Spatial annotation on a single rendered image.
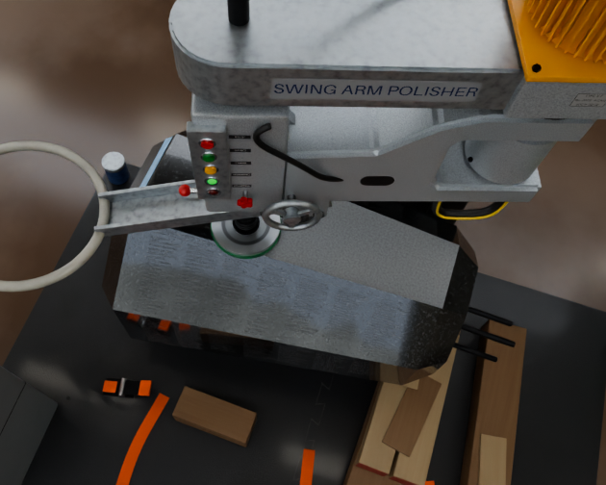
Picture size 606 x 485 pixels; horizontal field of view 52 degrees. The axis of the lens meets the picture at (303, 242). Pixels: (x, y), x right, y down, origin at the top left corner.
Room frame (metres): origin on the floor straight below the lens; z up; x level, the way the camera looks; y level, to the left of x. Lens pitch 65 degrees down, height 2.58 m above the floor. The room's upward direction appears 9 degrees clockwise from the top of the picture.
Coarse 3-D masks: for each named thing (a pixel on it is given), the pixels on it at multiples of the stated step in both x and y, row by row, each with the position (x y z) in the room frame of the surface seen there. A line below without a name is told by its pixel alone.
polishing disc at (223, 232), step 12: (276, 216) 0.89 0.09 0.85; (216, 228) 0.82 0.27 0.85; (228, 228) 0.82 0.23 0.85; (264, 228) 0.84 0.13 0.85; (216, 240) 0.78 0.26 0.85; (228, 240) 0.78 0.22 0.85; (240, 240) 0.79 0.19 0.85; (252, 240) 0.80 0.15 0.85; (264, 240) 0.80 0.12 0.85; (240, 252) 0.75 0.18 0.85; (252, 252) 0.75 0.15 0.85
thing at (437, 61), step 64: (192, 0) 0.88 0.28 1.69; (256, 0) 0.90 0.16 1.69; (320, 0) 0.93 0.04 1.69; (384, 0) 0.95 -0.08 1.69; (448, 0) 0.98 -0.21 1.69; (192, 64) 0.75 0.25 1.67; (256, 64) 0.75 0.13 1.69; (320, 64) 0.77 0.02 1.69; (384, 64) 0.80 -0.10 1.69; (448, 64) 0.82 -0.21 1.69; (512, 64) 0.84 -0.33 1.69
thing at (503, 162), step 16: (480, 144) 0.92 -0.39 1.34; (496, 144) 0.89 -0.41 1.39; (512, 144) 0.87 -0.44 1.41; (528, 144) 0.87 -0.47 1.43; (544, 144) 0.88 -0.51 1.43; (480, 160) 0.90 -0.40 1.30; (496, 160) 0.88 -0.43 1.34; (512, 160) 0.87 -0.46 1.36; (528, 160) 0.87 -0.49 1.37; (496, 176) 0.87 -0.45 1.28; (512, 176) 0.87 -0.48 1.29; (528, 176) 0.90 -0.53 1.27
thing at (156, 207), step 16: (112, 192) 0.84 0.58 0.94; (128, 192) 0.84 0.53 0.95; (144, 192) 0.85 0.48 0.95; (160, 192) 0.85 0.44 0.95; (176, 192) 0.86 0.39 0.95; (112, 208) 0.81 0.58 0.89; (128, 208) 0.81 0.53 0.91; (144, 208) 0.81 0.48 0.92; (160, 208) 0.81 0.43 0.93; (176, 208) 0.81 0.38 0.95; (192, 208) 0.81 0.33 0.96; (304, 208) 0.82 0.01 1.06; (112, 224) 0.73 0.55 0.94; (128, 224) 0.73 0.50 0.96; (144, 224) 0.74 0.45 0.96; (160, 224) 0.75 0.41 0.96; (176, 224) 0.76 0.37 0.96; (192, 224) 0.76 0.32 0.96
